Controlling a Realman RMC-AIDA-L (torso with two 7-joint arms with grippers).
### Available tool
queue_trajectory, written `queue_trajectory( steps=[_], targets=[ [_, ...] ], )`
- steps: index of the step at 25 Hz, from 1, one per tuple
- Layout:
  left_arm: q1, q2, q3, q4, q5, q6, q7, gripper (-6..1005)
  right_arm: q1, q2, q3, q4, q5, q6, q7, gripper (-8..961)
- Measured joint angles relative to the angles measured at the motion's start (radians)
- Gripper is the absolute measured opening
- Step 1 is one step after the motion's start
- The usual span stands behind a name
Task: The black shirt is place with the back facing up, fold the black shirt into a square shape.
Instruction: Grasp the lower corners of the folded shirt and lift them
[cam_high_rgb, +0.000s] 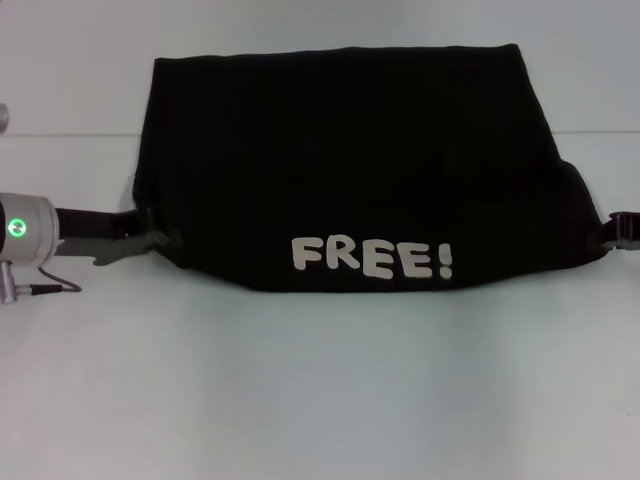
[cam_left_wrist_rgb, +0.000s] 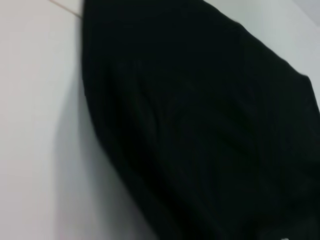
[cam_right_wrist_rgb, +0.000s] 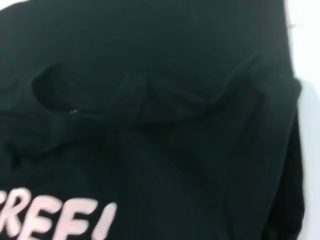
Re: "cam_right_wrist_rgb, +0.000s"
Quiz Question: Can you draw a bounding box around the black shirt with pink print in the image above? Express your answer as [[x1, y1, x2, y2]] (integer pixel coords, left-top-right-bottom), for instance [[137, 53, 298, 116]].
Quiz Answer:
[[0, 0, 310, 240]]

